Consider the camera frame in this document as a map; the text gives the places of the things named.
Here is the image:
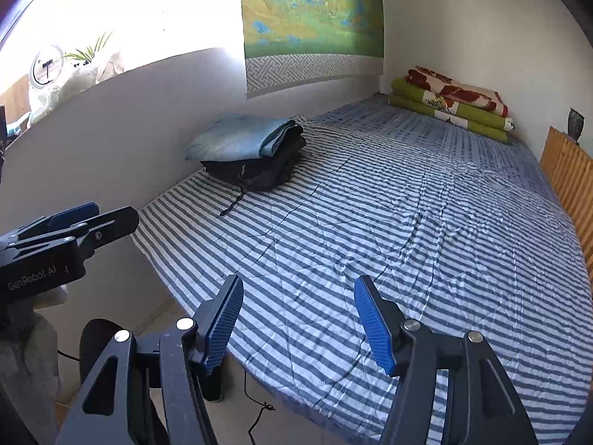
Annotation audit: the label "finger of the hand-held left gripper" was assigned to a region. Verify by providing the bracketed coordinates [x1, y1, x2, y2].
[16, 207, 140, 263]
[9, 202, 101, 239]

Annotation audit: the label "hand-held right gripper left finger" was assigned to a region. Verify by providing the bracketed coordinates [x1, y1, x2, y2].
[56, 273, 245, 445]

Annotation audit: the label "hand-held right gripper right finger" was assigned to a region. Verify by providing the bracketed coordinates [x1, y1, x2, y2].
[353, 273, 540, 445]

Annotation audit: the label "light blue denim jacket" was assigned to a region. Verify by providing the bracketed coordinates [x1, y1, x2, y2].
[185, 115, 298, 162]

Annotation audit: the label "black folded pants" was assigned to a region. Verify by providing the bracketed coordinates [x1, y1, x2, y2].
[200, 124, 308, 218]

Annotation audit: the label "person's left hand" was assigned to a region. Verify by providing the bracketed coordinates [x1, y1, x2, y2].
[0, 286, 69, 409]

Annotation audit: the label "blue striped bed sheet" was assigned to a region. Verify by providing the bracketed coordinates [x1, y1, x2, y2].
[131, 94, 593, 445]

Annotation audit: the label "white plastic bag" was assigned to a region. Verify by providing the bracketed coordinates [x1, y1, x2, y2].
[28, 51, 126, 123]

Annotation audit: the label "brown wooden board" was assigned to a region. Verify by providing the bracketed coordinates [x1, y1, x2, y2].
[0, 75, 29, 119]

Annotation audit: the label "green windowsill plant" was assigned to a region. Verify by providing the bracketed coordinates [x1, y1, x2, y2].
[62, 30, 116, 68]

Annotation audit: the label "folded green floral blanket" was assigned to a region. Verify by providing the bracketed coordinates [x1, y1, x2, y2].
[388, 66, 516, 144]

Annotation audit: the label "wooden slatted panel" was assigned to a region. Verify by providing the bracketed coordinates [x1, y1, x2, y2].
[539, 126, 593, 283]

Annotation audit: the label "dark vase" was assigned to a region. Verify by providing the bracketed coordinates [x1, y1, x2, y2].
[567, 108, 586, 144]

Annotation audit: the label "white ring light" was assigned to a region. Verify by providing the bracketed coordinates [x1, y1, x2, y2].
[30, 44, 71, 91]

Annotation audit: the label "landscape wall poster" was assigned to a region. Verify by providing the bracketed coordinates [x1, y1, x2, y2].
[238, 0, 385, 100]

